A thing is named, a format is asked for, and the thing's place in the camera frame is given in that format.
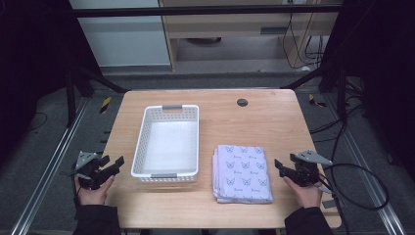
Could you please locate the black horizontal frame bar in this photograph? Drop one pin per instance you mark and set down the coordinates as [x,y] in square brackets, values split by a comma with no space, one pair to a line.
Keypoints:
[202,10]

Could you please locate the white perforated plastic basket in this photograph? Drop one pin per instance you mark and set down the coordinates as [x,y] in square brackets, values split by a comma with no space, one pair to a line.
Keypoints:
[169,147]

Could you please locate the black metal frame stand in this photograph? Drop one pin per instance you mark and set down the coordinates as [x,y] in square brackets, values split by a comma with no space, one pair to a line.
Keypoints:
[70,98]
[341,94]

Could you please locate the white cabinet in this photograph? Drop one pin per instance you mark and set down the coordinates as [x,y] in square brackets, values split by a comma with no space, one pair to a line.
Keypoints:
[124,39]

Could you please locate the light wooden desk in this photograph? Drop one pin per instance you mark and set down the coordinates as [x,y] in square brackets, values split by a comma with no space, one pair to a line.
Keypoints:
[228,29]

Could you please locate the lilac butterfly-print cloth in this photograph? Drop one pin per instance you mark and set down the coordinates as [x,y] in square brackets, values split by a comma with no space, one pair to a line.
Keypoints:
[243,173]

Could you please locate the person's right hand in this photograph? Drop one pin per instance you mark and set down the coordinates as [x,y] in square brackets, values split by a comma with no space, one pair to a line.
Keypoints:
[308,196]

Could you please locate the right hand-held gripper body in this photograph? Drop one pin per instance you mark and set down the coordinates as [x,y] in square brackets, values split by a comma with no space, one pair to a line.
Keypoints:
[306,171]

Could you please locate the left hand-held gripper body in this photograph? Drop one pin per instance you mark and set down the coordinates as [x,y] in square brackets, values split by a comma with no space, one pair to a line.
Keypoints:
[87,169]

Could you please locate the black curtain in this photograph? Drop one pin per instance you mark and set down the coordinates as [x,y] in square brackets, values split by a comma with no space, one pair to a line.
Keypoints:
[385,65]
[32,65]

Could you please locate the metal floor rail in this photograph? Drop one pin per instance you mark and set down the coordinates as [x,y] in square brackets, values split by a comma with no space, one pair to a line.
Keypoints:
[368,169]
[49,163]

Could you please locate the yellow black striped marker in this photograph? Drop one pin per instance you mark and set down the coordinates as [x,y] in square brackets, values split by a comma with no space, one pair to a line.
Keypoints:
[315,101]
[105,104]

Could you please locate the dark round table grommet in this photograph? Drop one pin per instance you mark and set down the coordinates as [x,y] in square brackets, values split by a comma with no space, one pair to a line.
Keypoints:
[242,102]

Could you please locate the person's left hand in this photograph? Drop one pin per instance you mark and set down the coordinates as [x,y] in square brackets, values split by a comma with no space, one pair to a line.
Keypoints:
[93,196]

